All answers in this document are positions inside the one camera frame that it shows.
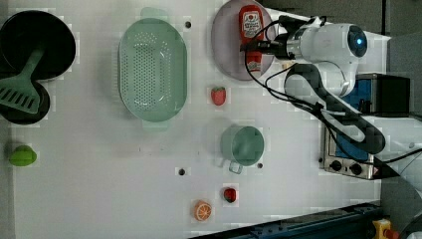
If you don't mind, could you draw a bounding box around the green plush pepper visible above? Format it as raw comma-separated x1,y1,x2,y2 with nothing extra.
9,145,37,166

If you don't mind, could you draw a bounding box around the red plush strawberry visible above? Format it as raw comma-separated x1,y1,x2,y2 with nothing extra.
211,87,226,106

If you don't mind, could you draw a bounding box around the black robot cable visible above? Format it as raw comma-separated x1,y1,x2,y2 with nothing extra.
243,14,422,165

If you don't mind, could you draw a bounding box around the green perforated colander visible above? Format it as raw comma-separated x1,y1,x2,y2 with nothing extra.
118,7,188,131

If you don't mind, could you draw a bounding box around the blue metal frame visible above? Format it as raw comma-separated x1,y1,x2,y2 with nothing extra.
190,203,383,239

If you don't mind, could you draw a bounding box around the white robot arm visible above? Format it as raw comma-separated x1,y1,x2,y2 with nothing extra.
240,17,422,191

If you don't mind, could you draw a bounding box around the red plush ketchup bottle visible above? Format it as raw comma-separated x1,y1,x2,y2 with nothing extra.
239,5,264,73

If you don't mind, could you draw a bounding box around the black pot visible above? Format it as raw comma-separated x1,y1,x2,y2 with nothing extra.
1,10,76,124

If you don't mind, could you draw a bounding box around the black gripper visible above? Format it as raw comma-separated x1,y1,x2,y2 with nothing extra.
240,36,289,60

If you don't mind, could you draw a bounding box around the yellow red emergency button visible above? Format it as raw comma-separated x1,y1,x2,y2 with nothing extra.
372,219,399,239

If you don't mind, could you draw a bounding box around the green slotted spatula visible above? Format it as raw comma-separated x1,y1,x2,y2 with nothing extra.
0,50,44,114

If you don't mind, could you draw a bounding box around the small dark red fruit toy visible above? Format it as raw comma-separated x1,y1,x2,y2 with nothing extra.
223,187,237,203

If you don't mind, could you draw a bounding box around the orange slice toy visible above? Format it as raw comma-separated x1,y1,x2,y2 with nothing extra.
193,200,212,221

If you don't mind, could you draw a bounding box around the green plastic cup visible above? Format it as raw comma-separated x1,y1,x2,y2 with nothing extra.
220,124,265,174

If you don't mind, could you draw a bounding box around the grey round plate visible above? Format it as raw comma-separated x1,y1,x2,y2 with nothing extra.
211,0,276,81

